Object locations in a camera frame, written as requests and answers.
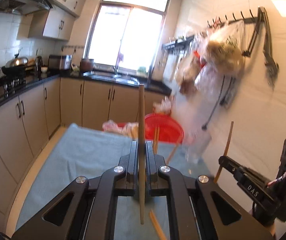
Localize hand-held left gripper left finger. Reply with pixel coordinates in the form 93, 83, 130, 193
11, 141, 139, 240

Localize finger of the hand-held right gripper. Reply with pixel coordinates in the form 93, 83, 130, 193
218, 155, 244, 178

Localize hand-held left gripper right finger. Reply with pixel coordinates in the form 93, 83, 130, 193
145, 141, 274, 240

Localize clear plastic pitcher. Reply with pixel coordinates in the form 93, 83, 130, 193
185, 130, 212, 164

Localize red plastic basket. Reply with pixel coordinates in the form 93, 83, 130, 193
117, 113, 185, 144

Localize plastic bag with buns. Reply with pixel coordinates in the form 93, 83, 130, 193
102, 119, 140, 138

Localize blue-grey tablecloth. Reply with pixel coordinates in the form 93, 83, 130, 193
16, 123, 212, 240

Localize crumpled clear plastic bag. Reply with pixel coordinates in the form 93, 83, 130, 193
153, 97, 173, 115

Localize black kitchen counter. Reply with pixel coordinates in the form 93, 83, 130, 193
0, 70, 172, 118

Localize steel kitchen sink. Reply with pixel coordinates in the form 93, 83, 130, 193
83, 71, 138, 84

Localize kitchen faucet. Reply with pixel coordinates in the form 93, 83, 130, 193
113, 52, 125, 75

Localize brown ceramic jar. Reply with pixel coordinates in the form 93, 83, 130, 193
80, 58, 95, 72

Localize beige lower kitchen cabinets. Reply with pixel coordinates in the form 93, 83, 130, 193
0, 76, 170, 220

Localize hanging plastic bags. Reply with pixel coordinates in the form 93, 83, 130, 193
174, 20, 246, 100

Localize kitchen window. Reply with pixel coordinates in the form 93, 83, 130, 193
83, 0, 172, 74

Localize metal kettle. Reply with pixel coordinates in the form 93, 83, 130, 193
34, 56, 44, 72

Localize gas stove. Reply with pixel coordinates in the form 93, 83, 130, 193
0, 75, 34, 93

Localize black wok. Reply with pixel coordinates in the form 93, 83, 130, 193
1, 54, 30, 75

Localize white upper kitchen cabinets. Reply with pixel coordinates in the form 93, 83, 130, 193
16, 0, 95, 40

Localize black power cable with plug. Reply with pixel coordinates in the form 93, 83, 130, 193
201, 76, 237, 130

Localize black wall shelf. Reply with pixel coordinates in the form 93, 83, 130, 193
162, 35, 196, 55

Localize black wall hook rack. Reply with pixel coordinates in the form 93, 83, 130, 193
207, 6, 279, 88

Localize metal wall rail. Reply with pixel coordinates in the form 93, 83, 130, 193
61, 44, 85, 53

